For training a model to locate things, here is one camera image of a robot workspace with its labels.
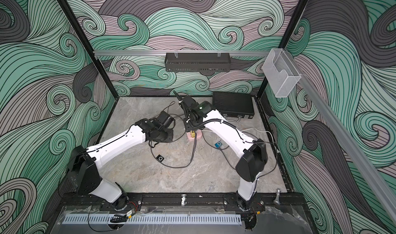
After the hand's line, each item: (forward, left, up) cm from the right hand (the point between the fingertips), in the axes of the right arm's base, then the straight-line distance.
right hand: (190, 126), depth 79 cm
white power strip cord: (+9, -48, -21) cm, 53 cm away
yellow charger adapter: (+3, -1, -12) cm, 12 cm away
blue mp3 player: (-1, -17, -18) cm, 25 cm away
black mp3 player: (-9, +18, -18) cm, 28 cm away
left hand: (-2, +11, -6) cm, 13 cm away
